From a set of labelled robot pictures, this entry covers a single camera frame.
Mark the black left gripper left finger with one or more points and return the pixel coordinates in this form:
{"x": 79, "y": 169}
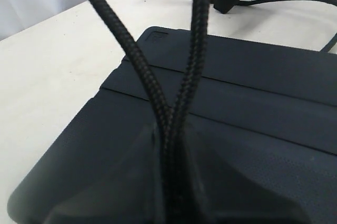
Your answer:
{"x": 82, "y": 184}

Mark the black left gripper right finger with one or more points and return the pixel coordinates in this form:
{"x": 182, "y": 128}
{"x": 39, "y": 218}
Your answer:
{"x": 248, "y": 177}

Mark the black plastic tool case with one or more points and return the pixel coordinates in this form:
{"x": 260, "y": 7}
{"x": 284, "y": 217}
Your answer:
{"x": 281, "y": 92}

